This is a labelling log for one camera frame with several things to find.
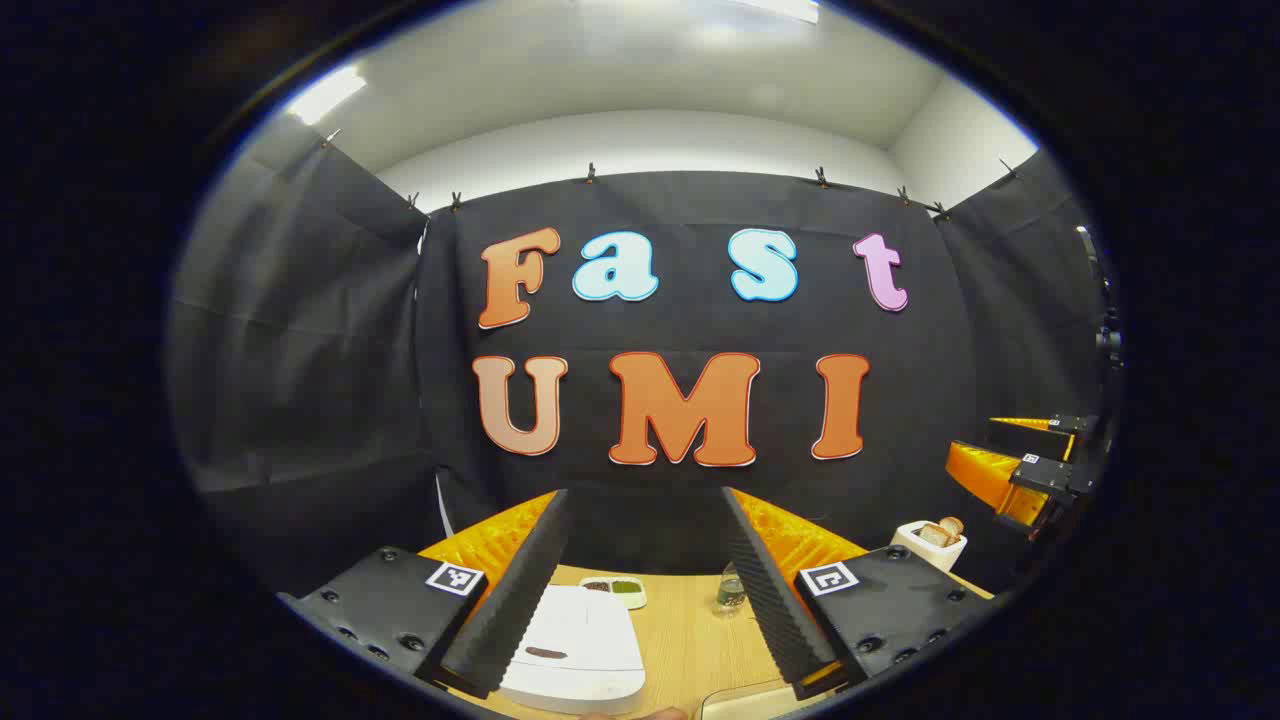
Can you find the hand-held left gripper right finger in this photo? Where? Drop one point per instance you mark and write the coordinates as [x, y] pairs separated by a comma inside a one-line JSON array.
[[770, 600]]

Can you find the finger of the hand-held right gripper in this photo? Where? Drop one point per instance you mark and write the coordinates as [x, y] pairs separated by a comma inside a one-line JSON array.
[[985, 475], [1070, 424]]

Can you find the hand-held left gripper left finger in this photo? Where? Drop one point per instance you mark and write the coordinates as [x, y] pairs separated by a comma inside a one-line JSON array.
[[520, 590]]

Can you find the white rice cooker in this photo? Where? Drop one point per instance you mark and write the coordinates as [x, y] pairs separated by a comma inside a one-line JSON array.
[[590, 650]]

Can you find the clear water bottle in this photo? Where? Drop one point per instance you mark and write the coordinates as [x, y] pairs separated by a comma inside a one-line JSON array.
[[731, 590]]

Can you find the toast bread slice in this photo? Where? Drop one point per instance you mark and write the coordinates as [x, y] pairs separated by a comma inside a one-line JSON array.
[[933, 535], [952, 525]]

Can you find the white toaster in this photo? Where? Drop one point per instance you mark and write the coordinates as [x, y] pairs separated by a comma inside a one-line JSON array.
[[925, 555]]

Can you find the clear plastic container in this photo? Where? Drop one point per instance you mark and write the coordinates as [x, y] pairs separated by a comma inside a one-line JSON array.
[[745, 702]]

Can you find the black backdrop cloth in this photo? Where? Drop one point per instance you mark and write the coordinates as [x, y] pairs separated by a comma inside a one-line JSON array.
[[300, 350]]

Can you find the ceiling light panel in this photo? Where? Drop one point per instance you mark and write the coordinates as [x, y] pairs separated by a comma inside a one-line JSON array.
[[328, 95]]

